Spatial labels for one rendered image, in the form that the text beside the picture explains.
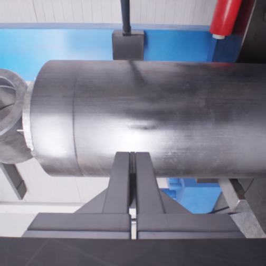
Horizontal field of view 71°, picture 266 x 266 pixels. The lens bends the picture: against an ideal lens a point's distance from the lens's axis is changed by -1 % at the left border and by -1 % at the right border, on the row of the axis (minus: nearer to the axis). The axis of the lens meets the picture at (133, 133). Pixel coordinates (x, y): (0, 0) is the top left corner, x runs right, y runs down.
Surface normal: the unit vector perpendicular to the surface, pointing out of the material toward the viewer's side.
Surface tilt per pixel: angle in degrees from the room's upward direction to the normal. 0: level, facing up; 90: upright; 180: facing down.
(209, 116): 90
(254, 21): 90
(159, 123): 90
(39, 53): 90
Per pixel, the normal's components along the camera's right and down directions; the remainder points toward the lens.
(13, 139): 0.67, 0.69
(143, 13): 0.00, 0.59
